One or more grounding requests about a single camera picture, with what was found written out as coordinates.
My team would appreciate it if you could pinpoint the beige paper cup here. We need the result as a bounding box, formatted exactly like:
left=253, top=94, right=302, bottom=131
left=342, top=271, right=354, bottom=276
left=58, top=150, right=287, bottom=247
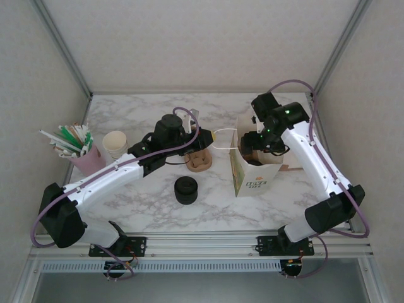
left=102, top=130, right=128, bottom=153

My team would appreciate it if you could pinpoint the white green paper bag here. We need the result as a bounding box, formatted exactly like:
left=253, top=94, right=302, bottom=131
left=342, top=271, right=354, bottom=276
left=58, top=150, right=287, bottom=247
left=213, top=117, right=284, bottom=198

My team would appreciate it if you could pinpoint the dark lidded paper cup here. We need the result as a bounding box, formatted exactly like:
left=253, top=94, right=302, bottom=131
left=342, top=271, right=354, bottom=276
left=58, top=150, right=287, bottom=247
left=175, top=191, right=197, bottom=205

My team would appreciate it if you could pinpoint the green striped straw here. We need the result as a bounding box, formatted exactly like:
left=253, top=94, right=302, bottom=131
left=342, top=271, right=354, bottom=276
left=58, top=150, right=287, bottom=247
left=82, top=131, right=93, bottom=155
left=58, top=125, right=86, bottom=151

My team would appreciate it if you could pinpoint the pink straw holder cup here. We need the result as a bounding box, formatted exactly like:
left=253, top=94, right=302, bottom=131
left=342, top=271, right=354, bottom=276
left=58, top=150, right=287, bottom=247
left=68, top=144, right=107, bottom=179

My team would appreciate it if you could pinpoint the small controller board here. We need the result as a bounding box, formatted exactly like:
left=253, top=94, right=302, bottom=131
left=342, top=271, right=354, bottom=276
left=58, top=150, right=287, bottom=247
left=285, top=258, right=303, bottom=276
left=105, top=260, right=133, bottom=273

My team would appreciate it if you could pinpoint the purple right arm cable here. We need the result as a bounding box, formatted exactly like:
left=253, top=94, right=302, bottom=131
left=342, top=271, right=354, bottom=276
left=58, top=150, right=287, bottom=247
left=266, top=79, right=371, bottom=280

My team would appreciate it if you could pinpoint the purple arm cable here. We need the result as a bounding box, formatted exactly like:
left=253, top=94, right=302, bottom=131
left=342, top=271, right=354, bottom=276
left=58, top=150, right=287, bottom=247
left=30, top=107, right=201, bottom=282
left=266, top=79, right=371, bottom=280

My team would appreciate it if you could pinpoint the aluminium frame post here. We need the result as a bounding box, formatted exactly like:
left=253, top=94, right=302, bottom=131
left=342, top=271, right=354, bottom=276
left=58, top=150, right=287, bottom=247
left=310, top=0, right=374, bottom=98
left=31, top=0, right=93, bottom=99

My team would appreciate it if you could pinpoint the wide slotted aluminium rail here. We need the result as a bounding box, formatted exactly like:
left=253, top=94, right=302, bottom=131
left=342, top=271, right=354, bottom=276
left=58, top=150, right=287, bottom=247
left=30, top=232, right=375, bottom=260

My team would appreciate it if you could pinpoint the white slotted cable duct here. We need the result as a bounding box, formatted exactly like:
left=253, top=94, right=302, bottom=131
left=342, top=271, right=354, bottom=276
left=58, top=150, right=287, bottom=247
left=40, top=260, right=282, bottom=274

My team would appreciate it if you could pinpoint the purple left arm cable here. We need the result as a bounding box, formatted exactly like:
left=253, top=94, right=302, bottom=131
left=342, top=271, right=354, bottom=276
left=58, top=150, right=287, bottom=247
left=30, top=107, right=201, bottom=282

